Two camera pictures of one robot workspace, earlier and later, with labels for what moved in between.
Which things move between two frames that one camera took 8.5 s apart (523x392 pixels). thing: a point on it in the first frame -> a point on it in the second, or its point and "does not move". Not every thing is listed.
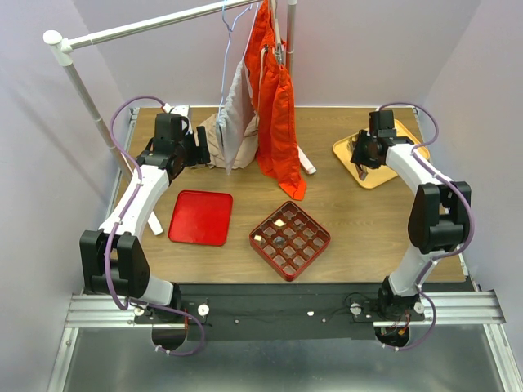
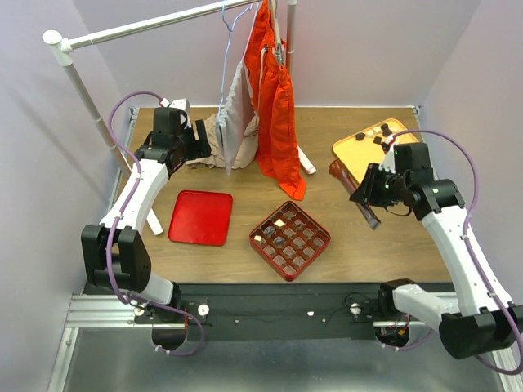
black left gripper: x=202 y=156 does not move
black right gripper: x=358 y=156 -> x=364 y=193
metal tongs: x=362 y=171 -> x=351 y=185
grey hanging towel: x=236 y=117 does not move
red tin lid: x=202 y=217 does not move
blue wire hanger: x=230 y=38 does not move
